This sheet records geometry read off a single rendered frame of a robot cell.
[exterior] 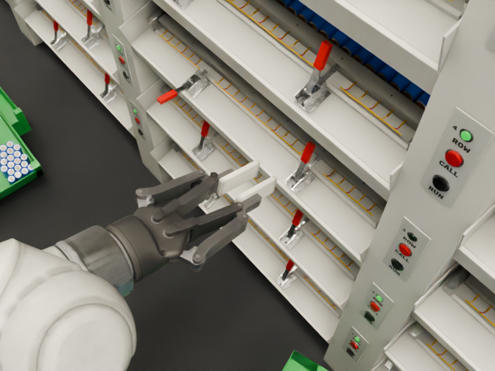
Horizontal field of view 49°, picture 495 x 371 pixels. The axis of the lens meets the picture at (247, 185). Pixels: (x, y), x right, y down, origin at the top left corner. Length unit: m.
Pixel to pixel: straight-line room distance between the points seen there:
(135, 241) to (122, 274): 0.04
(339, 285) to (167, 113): 0.53
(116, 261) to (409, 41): 0.37
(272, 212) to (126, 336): 0.68
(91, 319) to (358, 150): 0.40
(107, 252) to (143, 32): 0.59
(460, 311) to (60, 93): 1.32
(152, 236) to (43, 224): 0.88
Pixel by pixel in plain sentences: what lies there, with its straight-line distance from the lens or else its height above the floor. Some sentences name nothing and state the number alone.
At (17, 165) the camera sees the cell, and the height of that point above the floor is 0.07.
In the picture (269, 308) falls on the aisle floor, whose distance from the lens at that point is 1.31.
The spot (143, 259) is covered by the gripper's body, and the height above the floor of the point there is 0.66.
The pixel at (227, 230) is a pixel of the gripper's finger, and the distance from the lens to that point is 0.68.
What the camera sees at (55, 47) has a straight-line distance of 1.72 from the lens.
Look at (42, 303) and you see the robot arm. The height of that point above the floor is 0.86.
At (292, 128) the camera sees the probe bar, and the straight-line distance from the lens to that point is 0.89.
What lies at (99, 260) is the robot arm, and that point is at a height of 0.69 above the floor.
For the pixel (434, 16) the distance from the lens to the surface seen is 0.55.
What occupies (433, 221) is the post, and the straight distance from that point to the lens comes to 0.64.
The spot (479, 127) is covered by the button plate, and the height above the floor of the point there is 0.85.
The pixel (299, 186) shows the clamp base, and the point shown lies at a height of 0.51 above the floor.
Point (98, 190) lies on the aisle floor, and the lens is 1.51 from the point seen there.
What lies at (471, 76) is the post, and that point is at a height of 0.89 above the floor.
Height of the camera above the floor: 1.22
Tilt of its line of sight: 57 degrees down
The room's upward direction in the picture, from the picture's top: straight up
